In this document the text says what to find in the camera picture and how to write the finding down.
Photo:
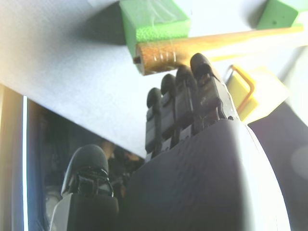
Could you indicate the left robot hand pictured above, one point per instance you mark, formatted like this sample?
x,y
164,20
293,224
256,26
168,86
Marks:
x,y
192,183

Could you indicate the wooden rod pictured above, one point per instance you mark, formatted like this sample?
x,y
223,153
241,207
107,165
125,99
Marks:
x,y
192,44

